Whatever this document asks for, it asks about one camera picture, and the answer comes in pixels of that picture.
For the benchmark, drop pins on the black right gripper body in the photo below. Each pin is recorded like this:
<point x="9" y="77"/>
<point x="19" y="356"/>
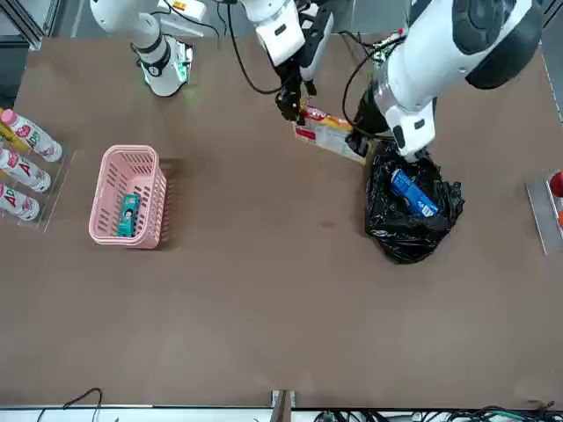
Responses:
<point x="290" y="74"/>

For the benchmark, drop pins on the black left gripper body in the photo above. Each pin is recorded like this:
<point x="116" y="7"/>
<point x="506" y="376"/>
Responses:
<point x="373" y="114"/>

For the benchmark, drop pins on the yellow red snack box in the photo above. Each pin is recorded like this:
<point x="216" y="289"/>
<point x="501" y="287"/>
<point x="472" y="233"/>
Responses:
<point x="330" y="136"/>

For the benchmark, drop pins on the blue snack packet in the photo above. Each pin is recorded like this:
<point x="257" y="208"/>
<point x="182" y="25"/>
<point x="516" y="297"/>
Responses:
<point x="415" y="193"/>

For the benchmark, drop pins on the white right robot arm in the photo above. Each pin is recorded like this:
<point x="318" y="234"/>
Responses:
<point x="151" y="39"/>

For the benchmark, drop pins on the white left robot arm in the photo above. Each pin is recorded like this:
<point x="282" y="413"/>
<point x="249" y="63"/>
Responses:
<point x="440" y="57"/>

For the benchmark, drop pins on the black plastic bag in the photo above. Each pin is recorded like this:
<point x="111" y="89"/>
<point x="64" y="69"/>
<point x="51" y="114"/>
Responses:
<point x="404" y="242"/>

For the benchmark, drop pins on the pink plastic basket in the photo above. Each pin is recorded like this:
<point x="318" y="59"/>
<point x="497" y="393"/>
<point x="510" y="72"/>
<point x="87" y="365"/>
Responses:
<point x="101" y="228"/>

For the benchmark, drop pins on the white device yellow label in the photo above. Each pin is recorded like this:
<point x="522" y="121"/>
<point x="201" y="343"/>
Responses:
<point x="189" y="13"/>

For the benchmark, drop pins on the teal snack packet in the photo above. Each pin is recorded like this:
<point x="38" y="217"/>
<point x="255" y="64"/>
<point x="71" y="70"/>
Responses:
<point x="128" y="217"/>

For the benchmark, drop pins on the red yellow apple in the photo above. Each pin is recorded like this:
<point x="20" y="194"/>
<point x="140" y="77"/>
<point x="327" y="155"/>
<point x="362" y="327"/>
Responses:
<point x="557" y="184"/>

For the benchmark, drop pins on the clear acrylic fruit stand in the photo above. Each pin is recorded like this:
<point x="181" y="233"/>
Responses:
<point x="543" y="220"/>

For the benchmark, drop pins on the orange fruit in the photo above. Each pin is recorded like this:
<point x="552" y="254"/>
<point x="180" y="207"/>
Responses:
<point x="560" y="220"/>

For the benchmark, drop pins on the clear acrylic bottle rack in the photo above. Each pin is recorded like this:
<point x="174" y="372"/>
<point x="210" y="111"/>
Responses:
<point x="61" y="189"/>

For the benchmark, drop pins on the pink cap white bottle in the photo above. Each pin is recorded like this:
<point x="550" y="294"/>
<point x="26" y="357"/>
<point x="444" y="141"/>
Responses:
<point x="26" y="171"/>
<point x="19" y="204"/>
<point x="35" y="138"/>

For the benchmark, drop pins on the aluminium frame post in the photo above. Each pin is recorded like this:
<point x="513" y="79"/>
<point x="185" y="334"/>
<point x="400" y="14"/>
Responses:
<point x="283" y="406"/>

